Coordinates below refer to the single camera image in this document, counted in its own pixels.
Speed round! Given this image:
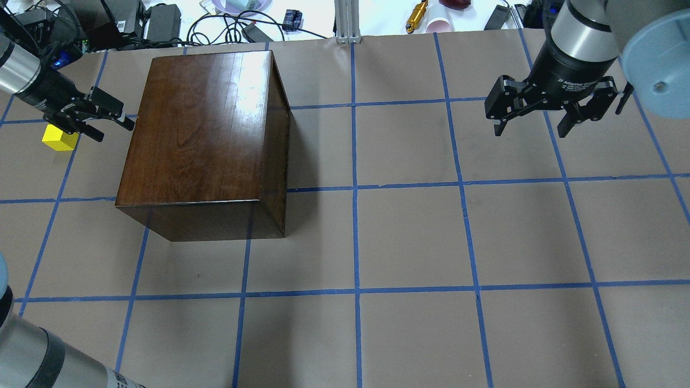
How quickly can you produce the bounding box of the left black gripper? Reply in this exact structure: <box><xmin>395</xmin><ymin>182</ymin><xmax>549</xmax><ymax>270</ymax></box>
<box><xmin>45</xmin><ymin>86</ymin><xmax>135</xmax><ymax>142</ymax></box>

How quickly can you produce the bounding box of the aluminium frame post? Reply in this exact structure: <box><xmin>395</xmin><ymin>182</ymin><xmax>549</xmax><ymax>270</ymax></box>
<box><xmin>334</xmin><ymin>0</ymin><xmax>362</xmax><ymax>45</ymax></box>

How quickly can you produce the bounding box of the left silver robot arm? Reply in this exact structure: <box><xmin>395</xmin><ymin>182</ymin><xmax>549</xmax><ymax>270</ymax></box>
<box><xmin>1</xmin><ymin>8</ymin><xmax>135</xmax><ymax>142</ymax></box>

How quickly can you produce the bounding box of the dark wooden drawer cabinet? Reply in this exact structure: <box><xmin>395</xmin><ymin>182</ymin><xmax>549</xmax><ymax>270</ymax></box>
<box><xmin>115</xmin><ymin>51</ymin><xmax>293</xmax><ymax>241</ymax></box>

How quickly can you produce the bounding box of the gold cylinder tool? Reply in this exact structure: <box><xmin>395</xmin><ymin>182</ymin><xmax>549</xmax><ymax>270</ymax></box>
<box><xmin>405</xmin><ymin>0</ymin><xmax>429</xmax><ymax>34</ymax></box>

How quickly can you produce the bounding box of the black power brick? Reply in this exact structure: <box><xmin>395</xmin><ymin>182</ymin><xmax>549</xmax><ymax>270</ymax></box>
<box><xmin>146</xmin><ymin>3</ymin><xmax>182</xmax><ymax>42</ymax></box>

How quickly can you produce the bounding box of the pink cup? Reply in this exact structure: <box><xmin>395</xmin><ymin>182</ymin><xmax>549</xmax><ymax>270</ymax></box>
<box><xmin>424</xmin><ymin>17</ymin><xmax>455</xmax><ymax>33</ymax></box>

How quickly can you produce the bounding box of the yellow wooden block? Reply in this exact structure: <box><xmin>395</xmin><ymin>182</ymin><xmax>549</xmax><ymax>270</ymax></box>
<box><xmin>42</xmin><ymin>124</ymin><xmax>79</xmax><ymax>152</ymax></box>

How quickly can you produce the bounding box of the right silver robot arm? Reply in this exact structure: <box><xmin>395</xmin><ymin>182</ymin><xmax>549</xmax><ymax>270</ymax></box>
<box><xmin>485</xmin><ymin>1</ymin><xmax>689</xmax><ymax>138</ymax></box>

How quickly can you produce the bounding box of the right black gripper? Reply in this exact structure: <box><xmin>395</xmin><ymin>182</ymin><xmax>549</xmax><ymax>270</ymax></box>
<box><xmin>485</xmin><ymin>57</ymin><xmax>618</xmax><ymax>139</ymax></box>

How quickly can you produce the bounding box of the purple plate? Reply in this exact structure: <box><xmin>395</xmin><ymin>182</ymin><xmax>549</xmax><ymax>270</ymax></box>
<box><xmin>212</xmin><ymin>0</ymin><xmax>273</xmax><ymax>16</ymax></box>

